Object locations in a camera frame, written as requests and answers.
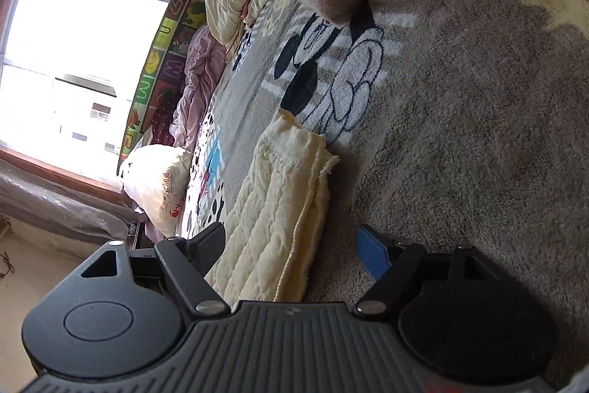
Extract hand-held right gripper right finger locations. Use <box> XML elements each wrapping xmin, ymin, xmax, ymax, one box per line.
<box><xmin>352</xmin><ymin>224</ymin><xmax>494</xmax><ymax>321</ymax></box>

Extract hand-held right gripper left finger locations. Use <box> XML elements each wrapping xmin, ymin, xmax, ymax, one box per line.
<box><xmin>80</xmin><ymin>222</ymin><xmax>231</xmax><ymax>319</ymax></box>

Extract white plastic bag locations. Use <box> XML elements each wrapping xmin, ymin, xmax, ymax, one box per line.
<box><xmin>117</xmin><ymin>144</ymin><xmax>195</xmax><ymax>238</ymax></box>

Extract pink duvet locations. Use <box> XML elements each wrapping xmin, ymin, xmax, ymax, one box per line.
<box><xmin>138</xmin><ymin>25</ymin><xmax>228</xmax><ymax>244</ymax></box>

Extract cream quilted pants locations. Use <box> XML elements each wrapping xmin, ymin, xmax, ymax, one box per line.
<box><xmin>205</xmin><ymin>108</ymin><xmax>341</xmax><ymax>302</ymax></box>

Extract plastic-covered window sill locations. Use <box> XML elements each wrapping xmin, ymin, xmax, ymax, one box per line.
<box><xmin>0</xmin><ymin>157</ymin><xmax>140</xmax><ymax>247</ymax></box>

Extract colourful alphabet play mat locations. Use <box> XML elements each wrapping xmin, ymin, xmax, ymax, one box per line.
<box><xmin>117</xmin><ymin>0</ymin><xmax>217</xmax><ymax>164</ymax></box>

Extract thin cable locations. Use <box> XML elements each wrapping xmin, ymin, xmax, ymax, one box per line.
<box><xmin>0</xmin><ymin>222</ymin><xmax>16</xmax><ymax>280</ymax></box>

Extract printed cartoon blanket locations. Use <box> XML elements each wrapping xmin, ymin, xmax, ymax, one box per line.
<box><xmin>181</xmin><ymin>0</ymin><xmax>589</xmax><ymax>375</ymax></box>

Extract cream comforter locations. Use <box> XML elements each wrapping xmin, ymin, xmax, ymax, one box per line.
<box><xmin>204</xmin><ymin>0</ymin><xmax>277</xmax><ymax>50</ymax></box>

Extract window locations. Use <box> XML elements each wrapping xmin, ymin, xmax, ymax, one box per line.
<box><xmin>0</xmin><ymin>0</ymin><xmax>186</xmax><ymax>197</ymax></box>

